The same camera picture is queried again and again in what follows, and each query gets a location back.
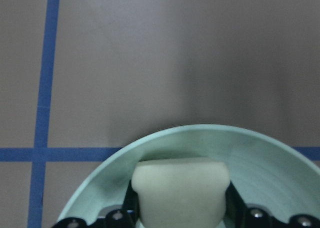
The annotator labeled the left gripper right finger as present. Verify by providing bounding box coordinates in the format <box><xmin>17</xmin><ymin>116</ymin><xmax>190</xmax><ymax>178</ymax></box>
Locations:
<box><xmin>224</xmin><ymin>183</ymin><xmax>320</xmax><ymax>227</ymax></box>

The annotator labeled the white bun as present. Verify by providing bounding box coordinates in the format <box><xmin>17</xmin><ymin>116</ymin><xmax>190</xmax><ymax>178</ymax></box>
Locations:
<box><xmin>131</xmin><ymin>157</ymin><xmax>231</xmax><ymax>227</ymax></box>

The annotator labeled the mint green plate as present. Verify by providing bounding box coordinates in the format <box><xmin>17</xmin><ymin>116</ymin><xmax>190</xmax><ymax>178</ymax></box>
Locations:
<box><xmin>59</xmin><ymin>124</ymin><xmax>320</xmax><ymax>224</ymax></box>

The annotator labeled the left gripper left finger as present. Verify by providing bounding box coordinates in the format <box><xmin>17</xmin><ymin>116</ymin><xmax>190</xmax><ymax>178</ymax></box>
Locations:
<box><xmin>52</xmin><ymin>181</ymin><xmax>140</xmax><ymax>227</ymax></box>

